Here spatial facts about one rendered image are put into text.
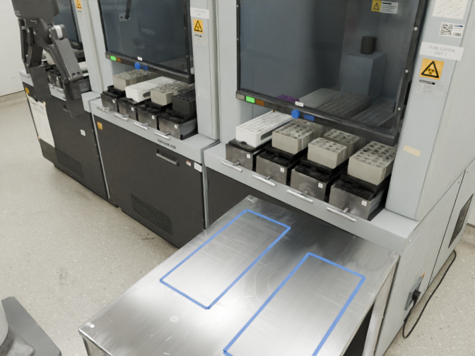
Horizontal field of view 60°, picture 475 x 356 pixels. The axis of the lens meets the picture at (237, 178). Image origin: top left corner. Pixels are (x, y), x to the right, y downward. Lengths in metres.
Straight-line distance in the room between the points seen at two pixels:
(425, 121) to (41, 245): 2.06
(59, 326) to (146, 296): 1.17
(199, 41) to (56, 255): 1.42
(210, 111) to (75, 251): 1.17
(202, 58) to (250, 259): 0.91
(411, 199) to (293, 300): 0.57
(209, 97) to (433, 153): 0.87
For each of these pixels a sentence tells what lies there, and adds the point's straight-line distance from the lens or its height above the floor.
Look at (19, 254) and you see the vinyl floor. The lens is 2.56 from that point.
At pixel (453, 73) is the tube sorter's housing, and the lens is 1.18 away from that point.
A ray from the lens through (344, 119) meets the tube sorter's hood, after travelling 1.31.
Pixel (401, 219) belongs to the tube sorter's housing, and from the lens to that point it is 1.36.
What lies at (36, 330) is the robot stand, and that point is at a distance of 1.13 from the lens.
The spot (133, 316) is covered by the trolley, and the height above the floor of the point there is 0.82.
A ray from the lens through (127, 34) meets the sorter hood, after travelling 2.00.
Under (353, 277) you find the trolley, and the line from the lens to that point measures 1.00.
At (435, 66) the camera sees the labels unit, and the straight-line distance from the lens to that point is 1.18.
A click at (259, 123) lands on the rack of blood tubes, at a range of 1.60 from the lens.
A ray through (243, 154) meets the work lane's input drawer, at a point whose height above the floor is 0.79.
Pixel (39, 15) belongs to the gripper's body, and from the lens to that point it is 0.85.
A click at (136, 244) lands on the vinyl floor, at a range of 2.39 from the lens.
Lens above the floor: 1.50
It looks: 31 degrees down
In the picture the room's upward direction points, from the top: straight up
